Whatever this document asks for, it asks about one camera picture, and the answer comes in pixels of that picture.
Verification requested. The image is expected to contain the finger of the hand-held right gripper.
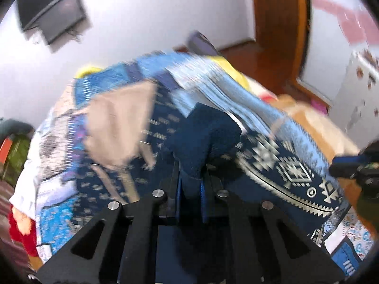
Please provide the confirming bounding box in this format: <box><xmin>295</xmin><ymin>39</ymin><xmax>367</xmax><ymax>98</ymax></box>
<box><xmin>329</xmin><ymin>153</ymin><xmax>371</xmax><ymax>177</ymax></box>

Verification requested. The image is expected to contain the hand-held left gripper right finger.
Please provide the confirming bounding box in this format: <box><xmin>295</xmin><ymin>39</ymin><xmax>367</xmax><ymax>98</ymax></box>
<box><xmin>201</xmin><ymin>164</ymin><xmax>346</xmax><ymax>284</ymax></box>

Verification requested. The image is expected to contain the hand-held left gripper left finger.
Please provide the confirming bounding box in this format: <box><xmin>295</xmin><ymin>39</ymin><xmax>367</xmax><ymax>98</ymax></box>
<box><xmin>37</xmin><ymin>159</ymin><xmax>182</xmax><ymax>284</ymax></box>

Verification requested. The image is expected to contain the dark blue knit garment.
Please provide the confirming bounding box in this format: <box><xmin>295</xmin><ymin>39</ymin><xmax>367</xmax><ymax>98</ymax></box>
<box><xmin>154</xmin><ymin>103</ymin><xmax>242</xmax><ymax>284</ymax></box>

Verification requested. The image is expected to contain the white cabinet with stickers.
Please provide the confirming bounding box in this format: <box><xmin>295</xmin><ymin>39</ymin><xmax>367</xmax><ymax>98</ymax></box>
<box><xmin>331</xmin><ymin>49</ymin><xmax>379</xmax><ymax>144</ymax></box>

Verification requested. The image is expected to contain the patchwork printed blanket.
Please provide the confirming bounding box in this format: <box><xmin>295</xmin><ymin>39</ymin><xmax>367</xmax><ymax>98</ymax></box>
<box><xmin>30</xmin><ymin>50</ymin><xmax>374</xmax><ymax>273</ymax></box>

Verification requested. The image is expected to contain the yellow bed sheet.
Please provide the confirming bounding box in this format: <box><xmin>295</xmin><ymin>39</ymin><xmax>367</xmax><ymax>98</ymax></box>
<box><xmin>75</xmin><ymin>56</ymin><xmax>251</xmax><ymax>91</ymax></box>

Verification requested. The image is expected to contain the wooden door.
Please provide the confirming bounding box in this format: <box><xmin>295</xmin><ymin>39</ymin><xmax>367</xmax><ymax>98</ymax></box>
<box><xmin>250</xmin><ymin>0</ymin><xmax>312</xmax><ymax>95</ymax></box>

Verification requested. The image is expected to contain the white cloth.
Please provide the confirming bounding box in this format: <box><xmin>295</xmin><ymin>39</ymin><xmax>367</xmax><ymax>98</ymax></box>
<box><xmin>10</xmin><ymin>121</ymin><xmax>49</xmax><ymax>221</ymax></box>

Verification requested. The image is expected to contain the dark purple object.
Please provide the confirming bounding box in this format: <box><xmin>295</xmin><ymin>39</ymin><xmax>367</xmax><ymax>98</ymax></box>
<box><xmin>188</xmin><ymin>31</ymin><xmax>218</xmax><ymax>57</ymax></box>

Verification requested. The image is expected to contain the striped curtain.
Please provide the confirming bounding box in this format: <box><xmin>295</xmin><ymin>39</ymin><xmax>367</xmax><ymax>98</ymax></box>
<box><xmin>0</xmin><ymin>179</ymin><xmax>30</xmax><ymax>273</ymax></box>

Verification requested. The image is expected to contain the green bag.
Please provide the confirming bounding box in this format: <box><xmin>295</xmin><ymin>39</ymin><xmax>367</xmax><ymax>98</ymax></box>
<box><xmin>0</xmin><ymin>118</ymin><xmax>34</xmax><ymax>182</ymax></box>

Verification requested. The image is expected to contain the pink wall decoration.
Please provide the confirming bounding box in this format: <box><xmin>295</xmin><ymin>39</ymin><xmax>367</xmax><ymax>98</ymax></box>
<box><xmin>312</xmin><ymin>0</ymin><xmax>379</xmax><ymax>46</ymax></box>

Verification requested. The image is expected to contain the wall-mounted television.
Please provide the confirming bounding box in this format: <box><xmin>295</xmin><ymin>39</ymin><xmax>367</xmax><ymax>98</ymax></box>
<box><xmin>16</xmin><ymin>0</ymin><xmax>99</xmax><ymax>48</ymax></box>

